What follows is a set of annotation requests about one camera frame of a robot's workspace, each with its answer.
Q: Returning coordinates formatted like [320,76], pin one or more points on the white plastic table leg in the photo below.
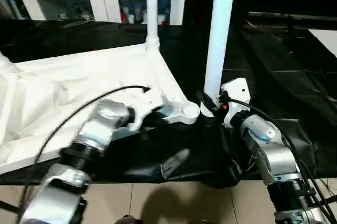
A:
[4,63]
[152,5]
[219,37]

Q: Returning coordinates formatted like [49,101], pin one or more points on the white plastic table top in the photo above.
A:
[65,90]

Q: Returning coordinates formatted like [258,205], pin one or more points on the black plastic mat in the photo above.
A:
[276,90]

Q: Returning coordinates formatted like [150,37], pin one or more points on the black flat screen television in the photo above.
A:
[289,20]

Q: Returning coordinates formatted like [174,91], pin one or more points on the black metal table leg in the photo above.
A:
[9,206]

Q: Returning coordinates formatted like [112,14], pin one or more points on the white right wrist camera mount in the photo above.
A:
[237,90]

